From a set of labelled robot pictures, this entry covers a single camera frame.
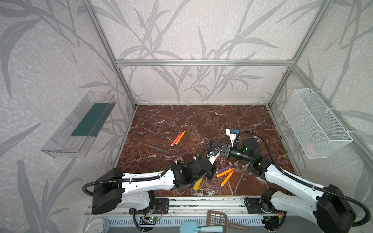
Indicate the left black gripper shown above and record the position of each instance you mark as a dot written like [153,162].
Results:
[206,164]

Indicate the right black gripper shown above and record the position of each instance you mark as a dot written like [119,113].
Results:
[225,150]

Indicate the orange marker pen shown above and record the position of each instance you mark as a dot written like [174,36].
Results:
[180,137]

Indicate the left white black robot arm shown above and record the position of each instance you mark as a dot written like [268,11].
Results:
[130,190]

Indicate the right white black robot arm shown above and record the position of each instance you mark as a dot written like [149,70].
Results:
[327,207]

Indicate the red marker pen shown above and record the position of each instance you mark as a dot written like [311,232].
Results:
[175,141]

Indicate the yellow toy shovel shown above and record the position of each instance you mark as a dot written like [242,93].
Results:
[197,185]

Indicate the orange capped marker upper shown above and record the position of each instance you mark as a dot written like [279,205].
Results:
[225,172]

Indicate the orange capped marker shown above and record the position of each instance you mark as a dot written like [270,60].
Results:
[225,172]
[227,179]

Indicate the purple capped marker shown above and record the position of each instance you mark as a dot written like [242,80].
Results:
[224,169]

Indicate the orange capped marker lower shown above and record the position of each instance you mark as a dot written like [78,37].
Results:
[227,179]

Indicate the brown toy slotted spatula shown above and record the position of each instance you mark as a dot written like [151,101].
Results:
[215,218]

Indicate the teal toy shovel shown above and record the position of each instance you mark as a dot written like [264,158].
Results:
[191,226]

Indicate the clear round dish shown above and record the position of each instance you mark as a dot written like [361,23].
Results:
[98,225]

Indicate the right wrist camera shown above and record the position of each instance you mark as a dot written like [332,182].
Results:
[232,133]

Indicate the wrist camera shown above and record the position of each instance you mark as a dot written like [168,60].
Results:
[213,154]
[232,133]

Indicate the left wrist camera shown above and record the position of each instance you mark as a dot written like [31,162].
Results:
[213,154]

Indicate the aluminium mounting rail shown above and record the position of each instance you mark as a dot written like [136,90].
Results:
[200,205]

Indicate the white wire mesh basket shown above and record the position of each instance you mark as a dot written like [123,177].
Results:
[317,129]

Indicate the clear plastic wall bin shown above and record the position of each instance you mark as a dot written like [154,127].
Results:
[77,133]

